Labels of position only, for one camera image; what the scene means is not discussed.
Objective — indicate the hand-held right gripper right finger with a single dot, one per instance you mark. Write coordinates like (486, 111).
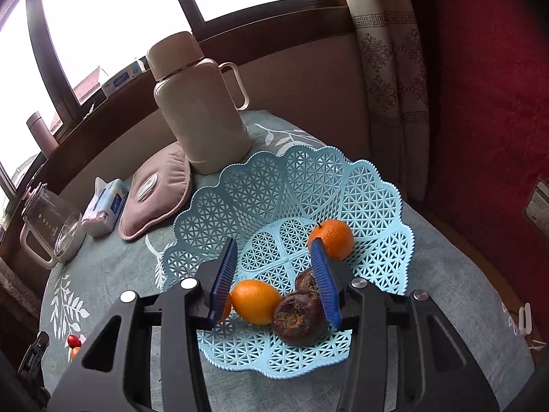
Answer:
(326, 283)

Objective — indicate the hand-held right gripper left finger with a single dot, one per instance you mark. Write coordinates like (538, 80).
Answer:
(225, 270)

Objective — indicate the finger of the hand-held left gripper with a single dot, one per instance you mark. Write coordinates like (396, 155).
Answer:
(34, 354)

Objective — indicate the dark purple water chestnut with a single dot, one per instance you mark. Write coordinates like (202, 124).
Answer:
(296, 317)
(306, 283)

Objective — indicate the large smooth orange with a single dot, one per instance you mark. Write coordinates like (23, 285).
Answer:
(255, 300)
(226, 311)

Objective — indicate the red cherry tomato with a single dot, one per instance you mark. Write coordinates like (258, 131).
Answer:
(73, 340)

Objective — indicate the small tangerine with stem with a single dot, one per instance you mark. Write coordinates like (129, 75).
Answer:
(336, 238)

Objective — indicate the light blue plastic basket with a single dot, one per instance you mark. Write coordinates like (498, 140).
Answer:
(321, 180)

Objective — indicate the pink hot water bag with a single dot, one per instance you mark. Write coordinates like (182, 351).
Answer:
(158, 197)

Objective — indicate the grey leaf print tablecloth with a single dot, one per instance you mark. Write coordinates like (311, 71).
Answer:
(450, 287)

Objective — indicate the white tissue pack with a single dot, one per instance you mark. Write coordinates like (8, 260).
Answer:
(107, 206)

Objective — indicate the beige thermos jug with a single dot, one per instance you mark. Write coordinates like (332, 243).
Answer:
(201, 116)

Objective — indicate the beige patterned curtain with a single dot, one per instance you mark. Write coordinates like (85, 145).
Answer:
(386, 94)

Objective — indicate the white power plug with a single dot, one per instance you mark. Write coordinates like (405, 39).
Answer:
(524, 319)

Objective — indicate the blue and white box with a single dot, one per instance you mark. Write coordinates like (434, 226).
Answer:
(122, 79)

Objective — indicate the pink tumbler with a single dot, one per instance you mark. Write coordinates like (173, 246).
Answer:
(43, 135)

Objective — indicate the rectangular sewn label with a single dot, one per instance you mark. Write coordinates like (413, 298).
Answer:
(539, 206)

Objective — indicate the red quilted cover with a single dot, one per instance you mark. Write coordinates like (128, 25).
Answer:
(484, 94)

